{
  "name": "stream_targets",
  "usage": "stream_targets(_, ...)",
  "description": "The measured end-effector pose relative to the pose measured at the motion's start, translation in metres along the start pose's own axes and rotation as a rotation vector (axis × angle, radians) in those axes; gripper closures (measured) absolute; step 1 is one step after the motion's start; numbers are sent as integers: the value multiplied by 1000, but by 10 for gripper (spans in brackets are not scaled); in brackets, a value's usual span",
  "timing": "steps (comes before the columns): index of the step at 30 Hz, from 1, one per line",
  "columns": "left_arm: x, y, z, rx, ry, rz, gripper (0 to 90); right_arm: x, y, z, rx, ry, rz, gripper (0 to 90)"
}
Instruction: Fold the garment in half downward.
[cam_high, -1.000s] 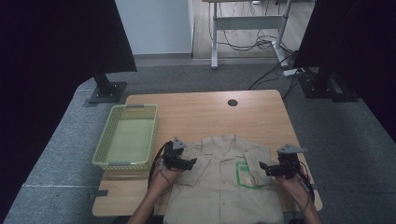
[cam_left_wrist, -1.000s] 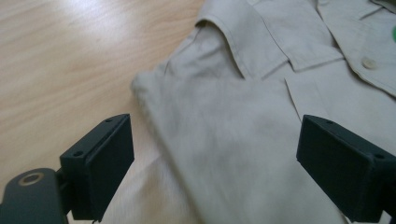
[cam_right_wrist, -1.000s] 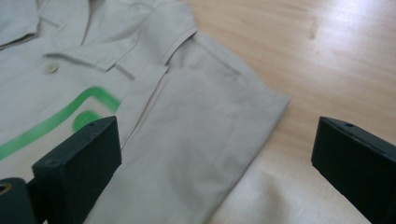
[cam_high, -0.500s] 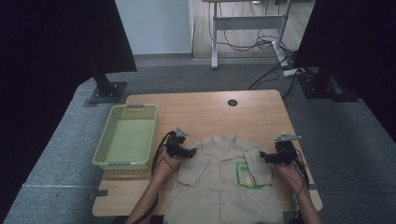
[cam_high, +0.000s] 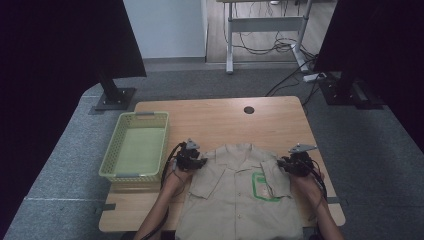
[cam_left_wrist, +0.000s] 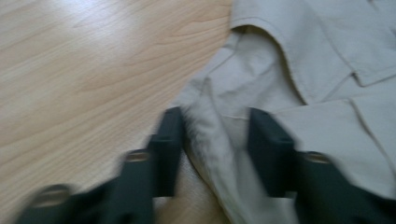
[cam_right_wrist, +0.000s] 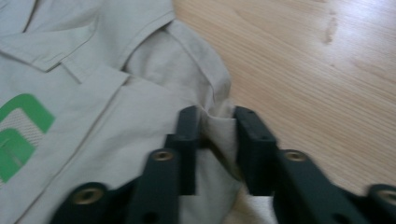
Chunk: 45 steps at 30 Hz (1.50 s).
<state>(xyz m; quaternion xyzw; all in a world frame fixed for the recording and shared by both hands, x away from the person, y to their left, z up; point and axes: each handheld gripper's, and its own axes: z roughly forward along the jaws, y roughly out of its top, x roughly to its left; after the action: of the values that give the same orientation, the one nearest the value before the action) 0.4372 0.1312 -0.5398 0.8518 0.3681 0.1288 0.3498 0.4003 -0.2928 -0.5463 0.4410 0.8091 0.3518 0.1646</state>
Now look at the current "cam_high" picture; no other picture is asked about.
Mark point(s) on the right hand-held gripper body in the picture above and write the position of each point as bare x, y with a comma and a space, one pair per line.
301, 161

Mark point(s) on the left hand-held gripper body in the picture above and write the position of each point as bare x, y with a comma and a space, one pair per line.
186, 156

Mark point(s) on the green plastic basket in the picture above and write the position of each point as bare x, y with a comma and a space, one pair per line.
140, 150

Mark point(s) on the beige short-sleeved shirt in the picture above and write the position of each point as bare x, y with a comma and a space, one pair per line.
233, 200

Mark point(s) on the person's left hand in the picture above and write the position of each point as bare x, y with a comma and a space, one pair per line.
176, 181

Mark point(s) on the person's right hand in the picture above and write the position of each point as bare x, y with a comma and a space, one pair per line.
308, 188

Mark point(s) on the grey tape strip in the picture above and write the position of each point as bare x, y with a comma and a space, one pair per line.
335, 200
109, 207

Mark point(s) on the black round table grommet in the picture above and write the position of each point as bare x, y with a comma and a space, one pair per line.
249, 110

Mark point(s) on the white power strip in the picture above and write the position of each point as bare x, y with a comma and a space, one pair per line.
313, 77

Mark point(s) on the large black curtain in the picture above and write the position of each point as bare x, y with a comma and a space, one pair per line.
50, 83
383, 50

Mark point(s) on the black stand with base plate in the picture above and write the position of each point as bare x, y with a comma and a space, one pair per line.
115, 96
346, 93

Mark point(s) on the white metal desk frame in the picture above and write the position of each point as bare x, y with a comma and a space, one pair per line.
266, 24

